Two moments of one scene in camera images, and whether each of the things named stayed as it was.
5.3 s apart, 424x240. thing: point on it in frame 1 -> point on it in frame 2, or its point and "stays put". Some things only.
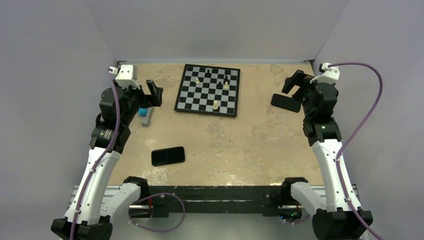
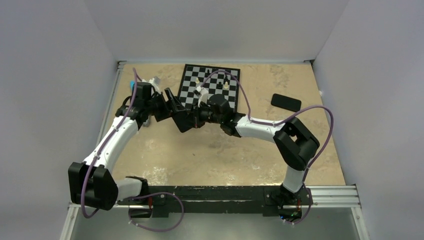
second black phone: x=286 y=102 stays put
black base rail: x=166 y=199 stays put
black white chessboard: x=209 y=89 stays put
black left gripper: x=155 y=92 -> x=172 y=106
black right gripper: x=299 y=78 -> x=193 y=118
